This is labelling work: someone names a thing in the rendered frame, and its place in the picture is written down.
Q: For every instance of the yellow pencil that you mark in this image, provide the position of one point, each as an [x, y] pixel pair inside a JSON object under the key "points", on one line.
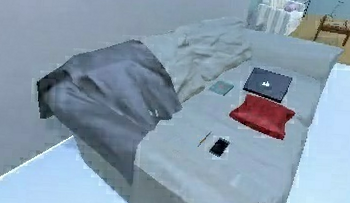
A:
{"points": [[204, 139]]}

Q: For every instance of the teal square book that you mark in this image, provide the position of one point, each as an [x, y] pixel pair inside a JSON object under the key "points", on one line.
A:
{"points": [[221, 87]]}

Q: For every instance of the pale grey crumpled sheet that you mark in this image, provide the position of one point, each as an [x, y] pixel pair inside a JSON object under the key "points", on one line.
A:
{"points": [[205, 52]]}

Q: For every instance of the dark grey blanket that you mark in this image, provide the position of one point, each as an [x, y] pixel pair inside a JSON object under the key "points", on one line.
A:
{"points": [[113, 93]]}

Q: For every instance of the black phone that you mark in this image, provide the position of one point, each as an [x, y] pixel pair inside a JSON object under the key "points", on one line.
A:
{"points": [[219, 147]]}

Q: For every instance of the red pillow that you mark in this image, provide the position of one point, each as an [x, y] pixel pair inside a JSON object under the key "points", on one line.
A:
{"points": [[263, 115]]}

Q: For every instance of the dark blue laptop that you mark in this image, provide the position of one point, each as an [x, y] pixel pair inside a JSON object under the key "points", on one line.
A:
{"points": [[267, 83]]}

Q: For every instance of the pale grey bed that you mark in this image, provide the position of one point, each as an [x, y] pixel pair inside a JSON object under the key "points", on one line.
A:
{"points": [[246, 166]]}

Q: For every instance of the pale grey pillow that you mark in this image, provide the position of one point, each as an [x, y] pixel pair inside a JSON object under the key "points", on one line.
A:
{"points": [[292, 54]]}

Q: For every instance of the white laundry basket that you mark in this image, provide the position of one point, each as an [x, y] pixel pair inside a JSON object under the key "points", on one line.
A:
{"points": [[277, 14]]}

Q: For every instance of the brown wooden chair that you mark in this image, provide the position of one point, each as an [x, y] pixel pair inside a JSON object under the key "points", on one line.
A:
{"points": [[337, 26]]}

